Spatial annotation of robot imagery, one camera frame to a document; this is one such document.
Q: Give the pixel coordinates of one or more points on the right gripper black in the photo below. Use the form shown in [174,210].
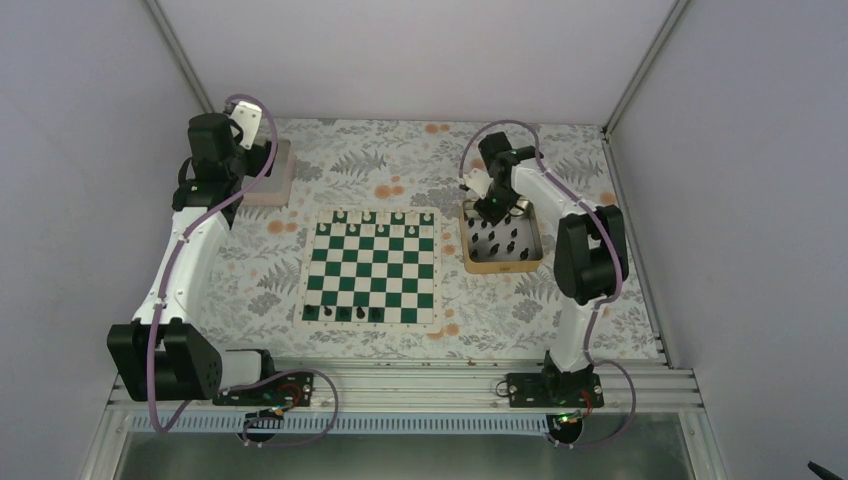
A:
[493,216]

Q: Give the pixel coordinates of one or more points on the aluminium rail frame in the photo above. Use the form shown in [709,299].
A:
[418,419]

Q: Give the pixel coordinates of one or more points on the green white chessboard mat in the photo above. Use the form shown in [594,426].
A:
[353,266]

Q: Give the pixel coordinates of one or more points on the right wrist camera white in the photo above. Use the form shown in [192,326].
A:
[477,181]

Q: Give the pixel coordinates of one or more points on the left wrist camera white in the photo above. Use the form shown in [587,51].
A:
[247,117]

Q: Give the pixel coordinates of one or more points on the pink white tray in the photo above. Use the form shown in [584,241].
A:
[274,190]

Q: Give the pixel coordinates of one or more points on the floral patterned tablecloth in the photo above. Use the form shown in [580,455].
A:
[252,294]

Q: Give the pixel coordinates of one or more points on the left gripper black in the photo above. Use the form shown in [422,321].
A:
[261,158]

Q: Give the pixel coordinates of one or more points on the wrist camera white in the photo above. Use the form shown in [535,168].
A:
[477,181]
[247,117]

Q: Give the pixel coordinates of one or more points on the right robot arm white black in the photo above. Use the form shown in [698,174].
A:
[590,256]

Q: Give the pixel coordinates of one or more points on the tan metal tray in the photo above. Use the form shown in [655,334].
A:
[507,259]

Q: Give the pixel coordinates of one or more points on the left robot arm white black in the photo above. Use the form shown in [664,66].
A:
[160,354]

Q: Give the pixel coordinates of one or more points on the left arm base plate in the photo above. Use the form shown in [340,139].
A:
[284,392]

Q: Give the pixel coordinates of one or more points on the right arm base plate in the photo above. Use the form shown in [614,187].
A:
[538,390]

